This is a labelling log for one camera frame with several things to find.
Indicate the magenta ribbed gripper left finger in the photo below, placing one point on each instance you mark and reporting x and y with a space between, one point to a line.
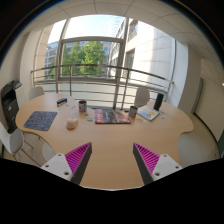
70 166

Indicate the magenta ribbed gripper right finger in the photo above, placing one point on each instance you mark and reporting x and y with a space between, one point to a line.
153 166

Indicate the white computer mouse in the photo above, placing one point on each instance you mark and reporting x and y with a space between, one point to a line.
71 123

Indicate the dark speckled mouse pad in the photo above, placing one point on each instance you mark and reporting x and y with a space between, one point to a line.
40 120

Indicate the red and black magazine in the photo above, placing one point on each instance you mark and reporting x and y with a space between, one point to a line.
109 116

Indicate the light patterned mug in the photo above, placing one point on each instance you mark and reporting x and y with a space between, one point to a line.
133 111

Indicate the white chair front right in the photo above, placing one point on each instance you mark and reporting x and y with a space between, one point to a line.
195 148

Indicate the white chair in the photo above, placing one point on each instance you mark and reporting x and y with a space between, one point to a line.
35 92
14 142
195 148
142 97

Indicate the dark patterned mug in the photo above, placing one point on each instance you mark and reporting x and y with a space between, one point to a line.
82 106

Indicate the small black box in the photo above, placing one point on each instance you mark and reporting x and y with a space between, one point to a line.
61 101

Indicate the black cylindrical speaker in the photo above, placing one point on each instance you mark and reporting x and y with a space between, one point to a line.
158 101

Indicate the white chair back right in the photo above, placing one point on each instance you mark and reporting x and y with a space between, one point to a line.
142 97

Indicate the white chair front left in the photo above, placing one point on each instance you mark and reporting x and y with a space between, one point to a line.
14 142

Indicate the white chair back left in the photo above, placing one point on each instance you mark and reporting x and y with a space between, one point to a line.
35 92

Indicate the metal balcony railing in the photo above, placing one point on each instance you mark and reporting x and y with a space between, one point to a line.
100 85

